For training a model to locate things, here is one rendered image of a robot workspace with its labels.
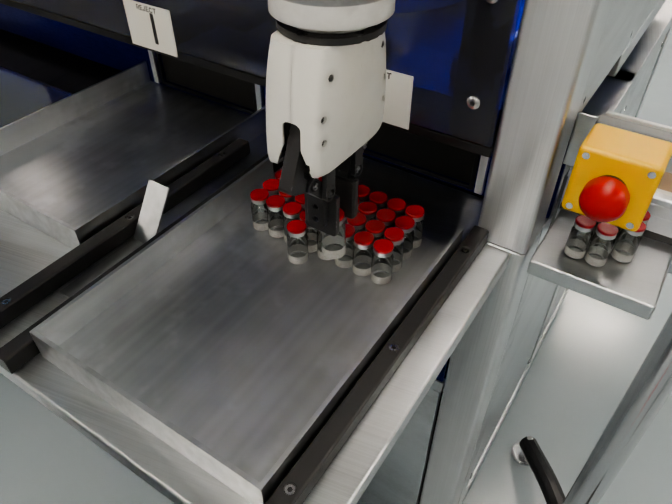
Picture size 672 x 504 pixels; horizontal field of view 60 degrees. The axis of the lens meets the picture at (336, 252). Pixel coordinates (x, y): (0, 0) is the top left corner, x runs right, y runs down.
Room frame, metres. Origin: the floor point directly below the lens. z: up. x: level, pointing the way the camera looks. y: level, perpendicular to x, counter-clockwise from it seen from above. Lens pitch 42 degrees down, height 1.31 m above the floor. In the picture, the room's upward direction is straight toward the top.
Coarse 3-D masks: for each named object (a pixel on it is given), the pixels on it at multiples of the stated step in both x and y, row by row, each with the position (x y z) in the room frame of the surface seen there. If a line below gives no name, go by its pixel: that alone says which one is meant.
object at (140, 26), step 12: (132, 0) 0.77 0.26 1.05; (132, 12) 0.77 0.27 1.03; (144, 12) 0.76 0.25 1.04; (156, 12) 0.75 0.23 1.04; (168, 12) 0.74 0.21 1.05; (132, 24) 0.78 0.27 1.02; (144, 24) 0.76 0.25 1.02; (156, 24) 0.75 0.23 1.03; (168, 24) 0.74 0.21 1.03; (132, 36) 0.78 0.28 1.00; (144, 36) 0.77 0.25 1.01; (168, 36) 0.74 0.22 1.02; (156, 48) 0.76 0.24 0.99; (168, 48) 0.74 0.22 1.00
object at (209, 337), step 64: (192, 256) 0.47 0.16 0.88; (256, 256) 0.47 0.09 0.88; (448, 256) 0.45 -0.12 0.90; (64, 320) 0.35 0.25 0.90; (128, 320) 0.37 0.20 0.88; (192, 320) 0.37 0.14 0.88; (256, 320) 0.37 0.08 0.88; (320, 320) 0.37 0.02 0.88; (384, 320) 0.37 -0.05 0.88; (128, 384) 0.30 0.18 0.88; (192, 384) 0.30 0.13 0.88; (256, 384) 0.30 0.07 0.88; (320, 384) 0.30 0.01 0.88; (192, 448) 0.23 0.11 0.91; (256, 448) 0.24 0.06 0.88
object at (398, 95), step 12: (396, 72) 0.56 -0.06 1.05; (396, 84) 0.56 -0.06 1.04; (408, 84) 0.55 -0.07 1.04; (396, 96) 0.56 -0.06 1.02; (408, 96) 0.55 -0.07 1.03; (384, 108) 0.57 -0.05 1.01; (396, 108) 0.56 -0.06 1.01; (408, 108) 0.55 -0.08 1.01; (384, 120) 0.56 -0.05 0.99; (396, 120) 0.56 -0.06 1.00; (408, 120) 0.55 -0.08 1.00
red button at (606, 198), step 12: (600, 180) 0.42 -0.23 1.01; (612, 180) 0.42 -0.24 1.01; (588, 192) 0.42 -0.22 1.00; (600, 192) 0.41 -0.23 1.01; (612, 192) 0.41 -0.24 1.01; (624, 192) 0.41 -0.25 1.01; (588, 204) 0.41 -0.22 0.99; (600, 204) 0.41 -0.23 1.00; (612, 204) 0.40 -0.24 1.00; (624, 204) 0.40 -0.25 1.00; (588, 216) 0.41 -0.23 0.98; (600, 216) 0.40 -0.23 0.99; (612, 216) 0.40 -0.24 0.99
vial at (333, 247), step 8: (344, 224) 0.39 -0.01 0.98; (344, 232) 0.39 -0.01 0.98; (328, 240) 0.39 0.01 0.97; (336, 240) 0.38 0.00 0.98; (344, 240) 0.39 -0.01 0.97; (328, 248) 0.39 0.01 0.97; (336, 248) 0.38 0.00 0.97; (344, 248) 0.39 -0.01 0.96; (328, 256) 0.39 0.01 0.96; (336, 256) 0.39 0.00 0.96
